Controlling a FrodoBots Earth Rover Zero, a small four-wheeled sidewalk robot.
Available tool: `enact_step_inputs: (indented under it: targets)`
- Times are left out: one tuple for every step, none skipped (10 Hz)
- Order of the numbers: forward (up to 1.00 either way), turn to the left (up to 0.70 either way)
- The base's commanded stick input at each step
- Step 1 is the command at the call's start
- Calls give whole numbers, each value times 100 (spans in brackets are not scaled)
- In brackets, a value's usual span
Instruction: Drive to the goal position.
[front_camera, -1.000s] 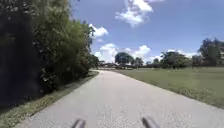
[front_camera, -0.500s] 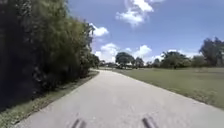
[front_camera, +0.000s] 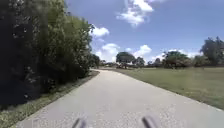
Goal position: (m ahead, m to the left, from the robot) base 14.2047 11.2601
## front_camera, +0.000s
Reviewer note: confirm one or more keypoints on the grass verge strip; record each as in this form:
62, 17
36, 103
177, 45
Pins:
23, 111

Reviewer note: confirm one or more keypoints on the distant row of trees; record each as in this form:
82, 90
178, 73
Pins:
173, 60

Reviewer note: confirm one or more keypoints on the dense row of trees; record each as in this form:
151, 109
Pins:
36, 46

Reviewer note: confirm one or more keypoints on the robot's own part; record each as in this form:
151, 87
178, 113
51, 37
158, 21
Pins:
80, 123
149, 122

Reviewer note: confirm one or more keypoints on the grey paved path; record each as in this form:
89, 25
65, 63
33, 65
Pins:
113, 96

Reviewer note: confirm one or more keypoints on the grass field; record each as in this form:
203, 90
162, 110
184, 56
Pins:
186, 81

